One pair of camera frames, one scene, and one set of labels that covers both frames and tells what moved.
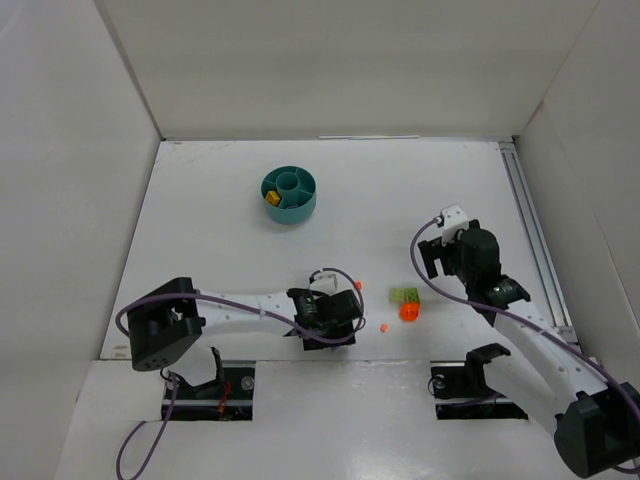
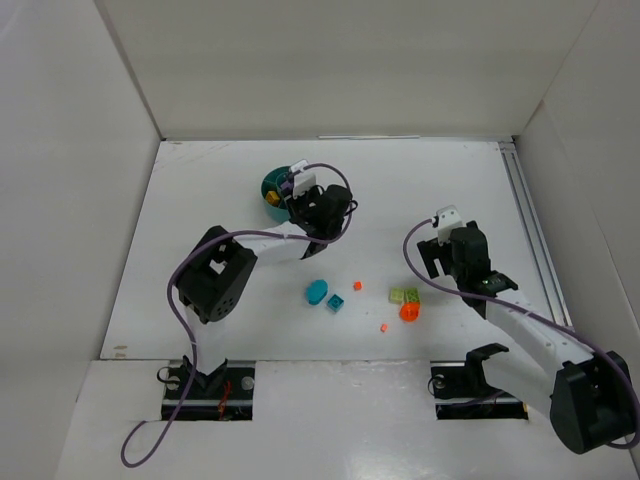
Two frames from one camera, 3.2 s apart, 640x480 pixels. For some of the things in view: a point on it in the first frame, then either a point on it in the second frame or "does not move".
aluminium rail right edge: (539, 247) does not move
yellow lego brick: (273, 198) does not move
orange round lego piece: (409, 311) does not move
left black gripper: (329, 340) to (297, 204)
